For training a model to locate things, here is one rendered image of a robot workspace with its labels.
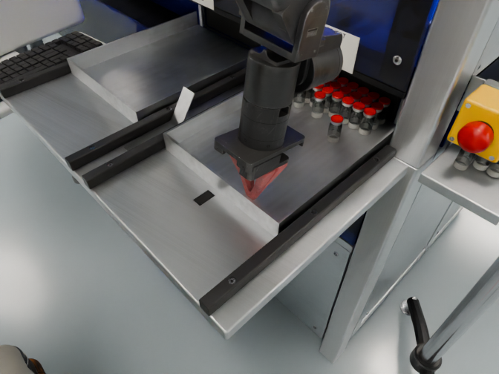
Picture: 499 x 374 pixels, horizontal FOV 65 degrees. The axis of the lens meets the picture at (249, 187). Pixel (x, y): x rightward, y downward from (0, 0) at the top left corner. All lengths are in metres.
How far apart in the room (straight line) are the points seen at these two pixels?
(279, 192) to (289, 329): 0.90
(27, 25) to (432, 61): 1.03
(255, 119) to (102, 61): 0.58
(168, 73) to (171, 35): 0.17
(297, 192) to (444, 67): 0.26
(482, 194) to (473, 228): 1.22
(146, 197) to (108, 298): 0.99
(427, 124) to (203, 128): 0.37
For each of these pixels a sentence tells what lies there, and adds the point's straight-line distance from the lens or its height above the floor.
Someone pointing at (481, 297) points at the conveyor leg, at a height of 0.53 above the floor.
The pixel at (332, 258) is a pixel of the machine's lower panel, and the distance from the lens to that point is 0.98.
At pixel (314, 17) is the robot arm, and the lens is 0.40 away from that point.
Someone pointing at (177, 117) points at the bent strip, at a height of 0.89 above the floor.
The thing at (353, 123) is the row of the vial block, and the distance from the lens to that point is 0.72.
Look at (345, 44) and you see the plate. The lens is 0.66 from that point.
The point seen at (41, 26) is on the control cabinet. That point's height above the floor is 0.84.
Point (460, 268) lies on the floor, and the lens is 1.75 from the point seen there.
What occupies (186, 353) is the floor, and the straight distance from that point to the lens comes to 1.42.
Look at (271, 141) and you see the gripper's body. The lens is 0.46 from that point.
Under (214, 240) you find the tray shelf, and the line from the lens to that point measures 0.54.
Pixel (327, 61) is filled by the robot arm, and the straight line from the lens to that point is 0.48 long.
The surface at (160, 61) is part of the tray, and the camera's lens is 0.93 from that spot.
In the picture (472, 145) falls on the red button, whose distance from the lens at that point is 0.58.
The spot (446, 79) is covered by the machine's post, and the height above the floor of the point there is 1.04.
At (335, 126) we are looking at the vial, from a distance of 0.67.
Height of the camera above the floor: 1.32
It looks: 47 degrees down
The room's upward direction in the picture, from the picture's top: straight up
